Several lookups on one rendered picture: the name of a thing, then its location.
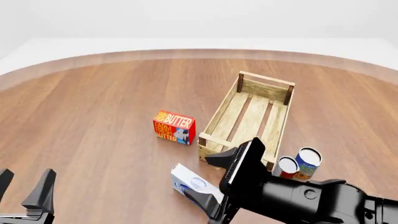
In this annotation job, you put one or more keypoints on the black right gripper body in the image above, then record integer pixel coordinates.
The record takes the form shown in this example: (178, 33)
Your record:
(244, 172)

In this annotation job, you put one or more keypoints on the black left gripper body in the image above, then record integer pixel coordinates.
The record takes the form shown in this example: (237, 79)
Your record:
(28, 219)

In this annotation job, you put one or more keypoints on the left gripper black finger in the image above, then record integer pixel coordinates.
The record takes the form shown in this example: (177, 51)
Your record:
(42, 193)
(5, 180)

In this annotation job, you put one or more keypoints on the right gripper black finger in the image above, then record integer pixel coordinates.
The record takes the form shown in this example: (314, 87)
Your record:
(203, 201)
(224, 158)

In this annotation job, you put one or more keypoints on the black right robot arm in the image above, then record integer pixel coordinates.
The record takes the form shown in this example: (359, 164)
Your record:
(317, 200)

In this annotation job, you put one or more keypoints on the wooden slat tray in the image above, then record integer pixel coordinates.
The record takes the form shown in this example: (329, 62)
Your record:
(248, 116)

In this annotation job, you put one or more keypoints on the white and blue carton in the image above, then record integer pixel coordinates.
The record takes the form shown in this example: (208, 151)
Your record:
(192, 180)

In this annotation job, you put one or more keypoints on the small red tin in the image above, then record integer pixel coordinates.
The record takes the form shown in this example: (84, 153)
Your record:
(286, 168)

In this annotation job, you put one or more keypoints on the red butter box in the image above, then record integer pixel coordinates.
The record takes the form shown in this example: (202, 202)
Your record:
(174, 128)

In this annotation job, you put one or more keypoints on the blue and orange tin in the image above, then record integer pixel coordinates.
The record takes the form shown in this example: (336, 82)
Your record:
(308, 164)

